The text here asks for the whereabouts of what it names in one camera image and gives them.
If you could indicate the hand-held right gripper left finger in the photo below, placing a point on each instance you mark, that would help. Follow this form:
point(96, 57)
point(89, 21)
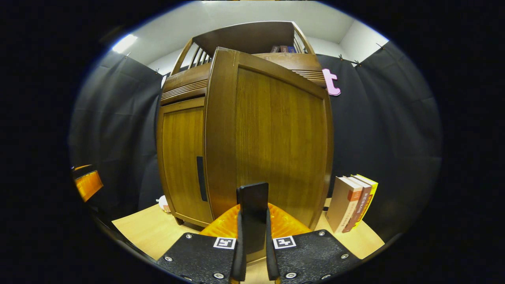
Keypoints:
point(238, 260)

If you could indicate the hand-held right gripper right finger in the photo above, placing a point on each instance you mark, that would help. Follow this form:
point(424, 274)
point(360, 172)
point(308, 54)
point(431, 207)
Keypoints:
point(271, 260)

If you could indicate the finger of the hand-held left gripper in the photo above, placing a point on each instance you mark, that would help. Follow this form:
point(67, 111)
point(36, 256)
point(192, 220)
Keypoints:
point(88, 185)
point(81, 167)

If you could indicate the wooden shoe cabinet door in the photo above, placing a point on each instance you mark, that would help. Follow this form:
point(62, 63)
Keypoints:
point(276, 138)
point(181, 157)

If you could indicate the wooden double-door shoe cabinet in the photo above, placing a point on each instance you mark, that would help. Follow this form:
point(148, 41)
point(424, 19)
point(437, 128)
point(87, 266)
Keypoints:
point(185, 85)

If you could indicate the white crumpled packet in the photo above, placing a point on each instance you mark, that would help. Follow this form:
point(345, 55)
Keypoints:
point(163, 204)

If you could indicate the white and tan book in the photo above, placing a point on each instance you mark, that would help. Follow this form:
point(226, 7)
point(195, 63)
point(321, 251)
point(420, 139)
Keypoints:
point(341, 205)

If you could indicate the red-brown book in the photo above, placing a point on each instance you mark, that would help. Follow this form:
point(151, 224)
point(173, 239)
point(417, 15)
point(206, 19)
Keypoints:
point(362, 205)

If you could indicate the yellow book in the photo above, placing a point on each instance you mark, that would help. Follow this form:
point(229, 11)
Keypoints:
point(371, 193)

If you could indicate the ceiling light panel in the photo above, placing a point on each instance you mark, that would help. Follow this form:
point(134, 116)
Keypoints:
point(124, 43)

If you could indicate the black backdrop cloth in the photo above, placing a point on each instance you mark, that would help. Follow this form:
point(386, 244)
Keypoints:
point(394, 138)

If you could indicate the dark brown book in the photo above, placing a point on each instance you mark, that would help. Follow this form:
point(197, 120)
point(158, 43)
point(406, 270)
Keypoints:
point(275, 49)

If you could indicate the blue book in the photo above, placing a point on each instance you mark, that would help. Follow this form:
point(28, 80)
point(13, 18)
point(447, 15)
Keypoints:
point(292, 49)

